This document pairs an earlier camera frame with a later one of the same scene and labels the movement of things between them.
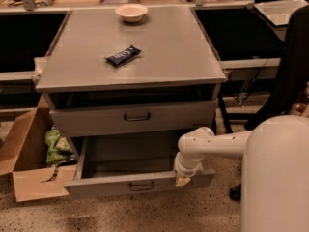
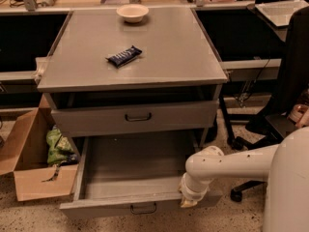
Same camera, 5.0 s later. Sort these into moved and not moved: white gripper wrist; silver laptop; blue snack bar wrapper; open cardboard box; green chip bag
Moved: white gripper wrist
Not moved: green chip bag; open cardboard box; blue snack bar wrapper; silver laptop
